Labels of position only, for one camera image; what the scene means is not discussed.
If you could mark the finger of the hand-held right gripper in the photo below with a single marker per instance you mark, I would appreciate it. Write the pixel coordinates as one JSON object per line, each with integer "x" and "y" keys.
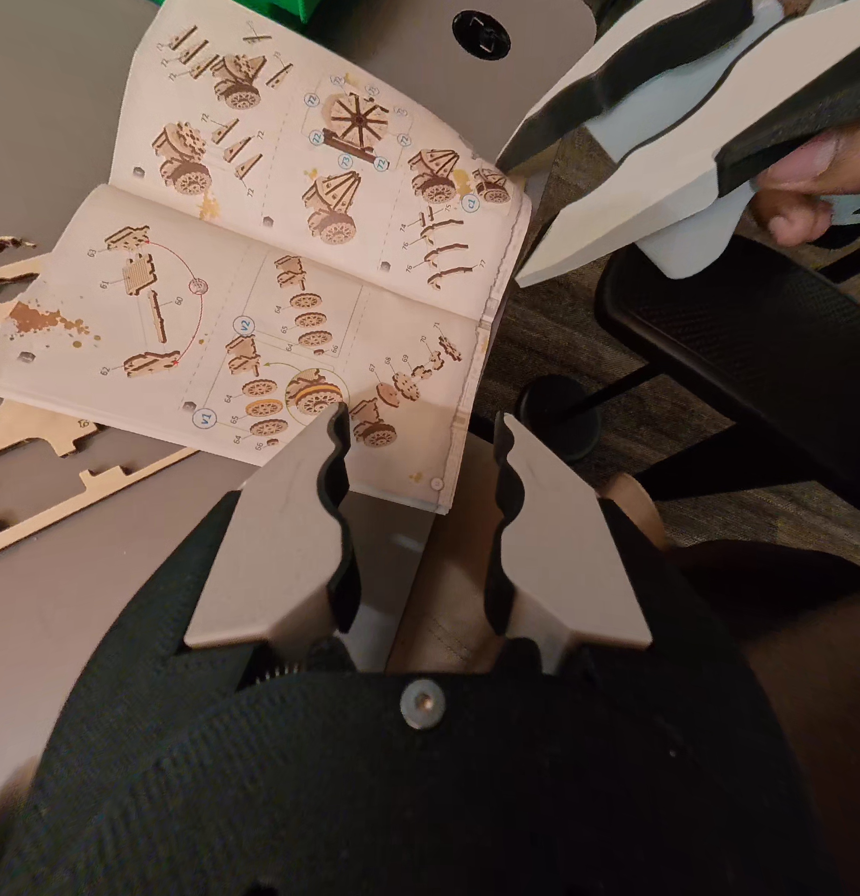
{"x": 654, "y": 189}
{"x": 598, "y": 52}

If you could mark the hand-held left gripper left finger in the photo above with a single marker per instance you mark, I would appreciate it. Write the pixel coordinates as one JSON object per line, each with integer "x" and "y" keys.
{"x": 262, "y": 560}

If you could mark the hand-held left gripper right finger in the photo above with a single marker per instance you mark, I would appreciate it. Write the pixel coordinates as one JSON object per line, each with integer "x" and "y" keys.
{"x": 570, "y": 560}

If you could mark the paper instruction booklet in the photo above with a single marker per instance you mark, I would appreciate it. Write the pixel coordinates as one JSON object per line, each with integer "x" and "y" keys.
{"x": 262, "y": 210}

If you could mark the grey desk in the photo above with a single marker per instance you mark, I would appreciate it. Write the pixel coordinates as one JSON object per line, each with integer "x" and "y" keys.
{"x": 52, "y": 140}

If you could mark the person's right hand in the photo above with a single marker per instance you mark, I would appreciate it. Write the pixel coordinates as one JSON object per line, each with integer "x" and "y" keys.
{"x": 822, "y": 168}

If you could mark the black office chair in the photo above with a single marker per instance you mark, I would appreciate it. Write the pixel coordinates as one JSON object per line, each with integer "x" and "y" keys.
{"x": 752, "y": 336}

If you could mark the wooden sheet with rectangular cutouts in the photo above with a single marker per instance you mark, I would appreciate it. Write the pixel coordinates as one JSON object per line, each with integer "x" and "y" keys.
{"x": 38, "y": 427}

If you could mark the green plastic bin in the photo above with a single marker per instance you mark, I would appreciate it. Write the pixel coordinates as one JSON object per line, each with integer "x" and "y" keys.
{"x": 318, "y": 8}

